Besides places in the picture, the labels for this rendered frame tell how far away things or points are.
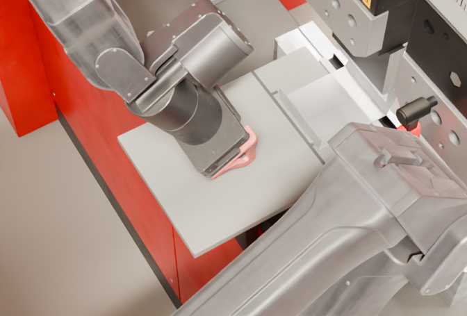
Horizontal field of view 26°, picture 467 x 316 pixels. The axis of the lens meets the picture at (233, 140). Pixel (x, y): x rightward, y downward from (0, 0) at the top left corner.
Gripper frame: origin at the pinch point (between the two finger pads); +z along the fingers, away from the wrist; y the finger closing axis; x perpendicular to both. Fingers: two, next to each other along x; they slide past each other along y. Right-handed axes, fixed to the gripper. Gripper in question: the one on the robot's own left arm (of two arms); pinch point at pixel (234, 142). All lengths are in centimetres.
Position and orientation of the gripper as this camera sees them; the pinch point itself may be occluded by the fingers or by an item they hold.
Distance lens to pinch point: 113.2
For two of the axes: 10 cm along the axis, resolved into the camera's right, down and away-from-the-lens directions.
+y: -5.2, -7.2, 4.7
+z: 4.2, 2.6, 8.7
